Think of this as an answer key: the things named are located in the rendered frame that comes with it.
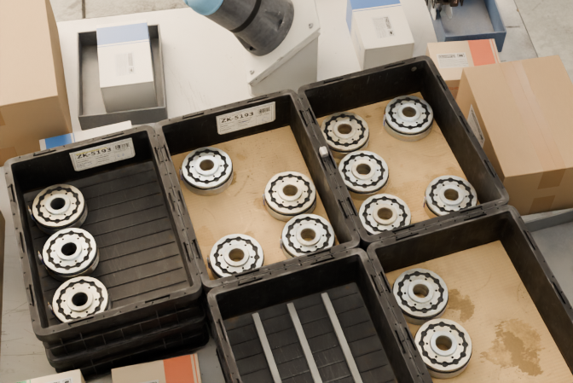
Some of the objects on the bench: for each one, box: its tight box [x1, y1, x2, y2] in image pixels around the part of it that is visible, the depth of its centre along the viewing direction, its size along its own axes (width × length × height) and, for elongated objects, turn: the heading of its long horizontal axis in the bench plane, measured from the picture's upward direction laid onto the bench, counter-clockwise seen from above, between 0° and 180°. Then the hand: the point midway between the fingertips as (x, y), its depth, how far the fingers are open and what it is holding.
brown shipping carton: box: [456, 55, 573, 216], centre depth 205 cm, size 30×22×16 cm
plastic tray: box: [77, 24, 168, 131], centre depth 223 cm, size 27×20×5 cm
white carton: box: [39, 120, 132, 151], centre depth 206 cm, size 20×12×9 cm, turn 106°
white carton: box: [344, 0, 414, 71], centre depth 229 cm, size 20×12×9 cm, turn 10°
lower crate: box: [44, 297, 210, 381], centre depth 188 cm, size 40×30×12 cm
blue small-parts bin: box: [430, 0, 506, 52], centre depth 233 cm, size 20×15×7 cm
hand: (436, 12), depth 231 cm, fingers closed
